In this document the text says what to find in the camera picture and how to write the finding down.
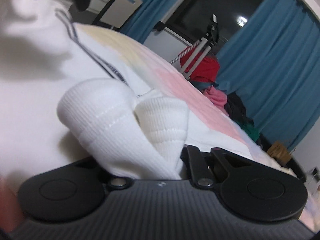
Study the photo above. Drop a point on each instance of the green garment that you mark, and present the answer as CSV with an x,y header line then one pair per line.
x,y
251,131

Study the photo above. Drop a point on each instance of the dark window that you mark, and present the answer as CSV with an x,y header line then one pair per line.
x,y
192,17

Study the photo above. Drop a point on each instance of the right blue curtain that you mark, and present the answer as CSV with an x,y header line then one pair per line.
x,y
272,64

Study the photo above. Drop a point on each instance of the blue curtain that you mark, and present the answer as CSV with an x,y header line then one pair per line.
x,y
272,64
145,18

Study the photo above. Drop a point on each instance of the black clothes pile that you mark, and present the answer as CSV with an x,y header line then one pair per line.
x,y
236,109

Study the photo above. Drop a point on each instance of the white knit hooded sweater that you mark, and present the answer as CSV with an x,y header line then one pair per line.
x,y
60,101

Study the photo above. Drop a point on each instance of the red garment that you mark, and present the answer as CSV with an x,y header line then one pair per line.
x,y
206,71

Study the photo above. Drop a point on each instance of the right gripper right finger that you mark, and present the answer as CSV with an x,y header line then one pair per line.
x,y
248,189

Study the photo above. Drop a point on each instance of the brown paper bag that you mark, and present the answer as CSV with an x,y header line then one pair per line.
x,y
280,153

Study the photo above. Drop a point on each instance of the left blue curtain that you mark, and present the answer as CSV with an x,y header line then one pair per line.
x,y
145,18

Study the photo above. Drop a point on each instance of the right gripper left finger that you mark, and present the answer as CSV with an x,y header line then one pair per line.
x,y
70,192

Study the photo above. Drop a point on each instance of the black and white chair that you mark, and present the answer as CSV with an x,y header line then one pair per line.
x,y
116,12

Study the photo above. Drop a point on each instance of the pink garment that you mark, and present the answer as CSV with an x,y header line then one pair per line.
x,y
217,97

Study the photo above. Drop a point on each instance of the white tripod stand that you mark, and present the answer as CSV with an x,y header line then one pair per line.
x,y
200,49

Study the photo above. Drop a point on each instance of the pastel tie-dye bed sheet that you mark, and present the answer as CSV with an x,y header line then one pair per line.
x,y
150,75

